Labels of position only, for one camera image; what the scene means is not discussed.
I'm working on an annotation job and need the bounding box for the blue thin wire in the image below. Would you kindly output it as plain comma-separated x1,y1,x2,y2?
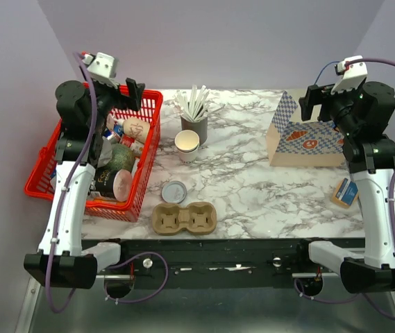
313,61,340,86

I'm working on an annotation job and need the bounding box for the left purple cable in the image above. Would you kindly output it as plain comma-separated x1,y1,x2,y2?
44,51,169,314

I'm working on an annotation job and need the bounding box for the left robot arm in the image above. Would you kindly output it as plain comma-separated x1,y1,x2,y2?
24,78,145,289

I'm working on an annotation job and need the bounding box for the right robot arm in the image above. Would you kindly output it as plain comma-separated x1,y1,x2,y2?
294,82,395,293

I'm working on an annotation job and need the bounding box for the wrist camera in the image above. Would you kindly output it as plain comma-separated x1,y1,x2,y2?
83,52,119,80
330,55,368,95

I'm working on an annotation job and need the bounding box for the black paper coffee cup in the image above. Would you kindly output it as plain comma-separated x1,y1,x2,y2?
174,130,200,152

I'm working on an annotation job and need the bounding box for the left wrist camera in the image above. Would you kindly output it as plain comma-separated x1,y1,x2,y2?
83,52,119,80

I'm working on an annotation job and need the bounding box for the green melon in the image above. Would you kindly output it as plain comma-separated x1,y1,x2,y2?
108,144,135,173

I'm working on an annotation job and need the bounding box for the white plastic cup lid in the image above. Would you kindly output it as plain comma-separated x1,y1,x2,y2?
161,181,187,204

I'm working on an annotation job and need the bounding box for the grey straw holder cup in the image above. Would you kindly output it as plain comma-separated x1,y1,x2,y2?
180,116,208,146

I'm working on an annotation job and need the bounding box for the beige drink bottle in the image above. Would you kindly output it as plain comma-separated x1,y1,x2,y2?
123,117,151,144

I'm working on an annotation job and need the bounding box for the blue checkered paper bag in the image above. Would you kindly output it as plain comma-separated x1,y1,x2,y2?
265,89,345,167

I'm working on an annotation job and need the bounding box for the red blue drink can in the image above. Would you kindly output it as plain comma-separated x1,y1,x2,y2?
103,119,125,144

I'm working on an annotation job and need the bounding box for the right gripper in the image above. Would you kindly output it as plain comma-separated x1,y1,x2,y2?
299,81,364,136

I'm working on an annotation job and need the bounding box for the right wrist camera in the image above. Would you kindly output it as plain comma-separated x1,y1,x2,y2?
330,55,368,95

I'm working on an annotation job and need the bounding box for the red plastic basket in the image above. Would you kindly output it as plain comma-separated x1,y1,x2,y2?
24,82,164,223

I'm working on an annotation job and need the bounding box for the cardboard cup carrier tray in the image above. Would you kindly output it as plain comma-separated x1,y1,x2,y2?
152,202,217,236

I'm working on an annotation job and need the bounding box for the black ice cream tub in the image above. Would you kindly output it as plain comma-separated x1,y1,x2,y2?
89,168,133,202

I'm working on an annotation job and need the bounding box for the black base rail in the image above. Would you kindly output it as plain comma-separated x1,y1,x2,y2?
81,237,368,291

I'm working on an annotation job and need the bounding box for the bundle of white straws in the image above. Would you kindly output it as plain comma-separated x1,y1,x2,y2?
175,85,210,123

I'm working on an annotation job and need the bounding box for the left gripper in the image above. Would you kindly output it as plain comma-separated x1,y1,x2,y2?
81,65,146,132

